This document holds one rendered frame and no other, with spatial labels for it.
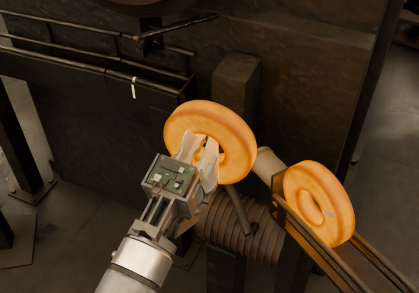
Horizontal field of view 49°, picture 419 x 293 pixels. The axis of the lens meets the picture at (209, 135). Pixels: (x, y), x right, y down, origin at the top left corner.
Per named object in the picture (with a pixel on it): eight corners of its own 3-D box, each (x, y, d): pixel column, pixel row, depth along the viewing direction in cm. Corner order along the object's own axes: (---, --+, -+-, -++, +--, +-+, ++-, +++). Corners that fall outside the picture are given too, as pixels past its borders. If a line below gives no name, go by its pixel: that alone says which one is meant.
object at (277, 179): (298, 198, 93) (302, 159, 87) (300, 200, 93) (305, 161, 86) (269, 214, 91) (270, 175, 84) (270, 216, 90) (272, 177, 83)
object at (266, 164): (270, 163, 97) (271, 141, 93) (297, 188, 91) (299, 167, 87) (246, 173, 95) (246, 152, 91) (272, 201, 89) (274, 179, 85)
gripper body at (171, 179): (206, 165, 63) (168, 245, 58) (212, 190, 70) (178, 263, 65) (158, 148, 65) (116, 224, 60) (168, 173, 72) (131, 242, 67)
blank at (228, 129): (166, 90, 73) (156, 102, 71) (258, 111, 68) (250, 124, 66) (177, 158, 84) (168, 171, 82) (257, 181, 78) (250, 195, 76)
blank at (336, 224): (309, 228, 90) (295, 235, 89) (287, 155, 87) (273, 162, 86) (365, 250, 76) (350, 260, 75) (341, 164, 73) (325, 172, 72)
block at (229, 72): (227, 125, 116) (229, 45, 99) (256, 134, 114) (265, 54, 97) (209, 153, 109) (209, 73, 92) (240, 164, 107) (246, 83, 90)
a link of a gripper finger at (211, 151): (228, 117, 68) (203, 169, 65) (230, 137, 74) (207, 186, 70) (209, 111, 69) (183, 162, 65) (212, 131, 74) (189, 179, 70)
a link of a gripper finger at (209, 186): (226, 161, 70) (202, 211, 66) (227, 165, 71) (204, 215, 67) (198, 151, 71) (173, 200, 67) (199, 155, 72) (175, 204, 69)
